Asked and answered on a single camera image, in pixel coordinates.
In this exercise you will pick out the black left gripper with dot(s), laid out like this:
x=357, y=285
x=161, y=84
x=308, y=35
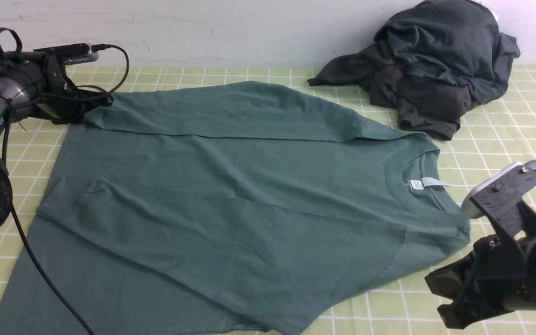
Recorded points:
x=36, y=84

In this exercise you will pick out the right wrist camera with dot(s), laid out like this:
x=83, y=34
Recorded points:
x=507, y=186

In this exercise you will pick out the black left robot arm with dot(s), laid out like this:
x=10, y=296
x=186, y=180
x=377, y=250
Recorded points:
x=6, y=193

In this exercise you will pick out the dark grey clothes pile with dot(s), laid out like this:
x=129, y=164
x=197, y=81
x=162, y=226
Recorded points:
x=432, y=63

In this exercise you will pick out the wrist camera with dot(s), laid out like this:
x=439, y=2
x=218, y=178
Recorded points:
x=507, y=186
x=72, y=54

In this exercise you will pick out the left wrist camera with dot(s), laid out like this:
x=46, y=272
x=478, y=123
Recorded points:
x=72, y=54

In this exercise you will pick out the green long-sleeved shirt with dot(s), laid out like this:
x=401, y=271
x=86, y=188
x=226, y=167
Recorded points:
x=248, y=206

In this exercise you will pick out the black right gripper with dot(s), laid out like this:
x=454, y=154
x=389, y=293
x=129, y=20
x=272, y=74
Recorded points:
x=497, y=277

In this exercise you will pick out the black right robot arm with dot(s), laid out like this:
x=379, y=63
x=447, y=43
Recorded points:
x=498, y=276

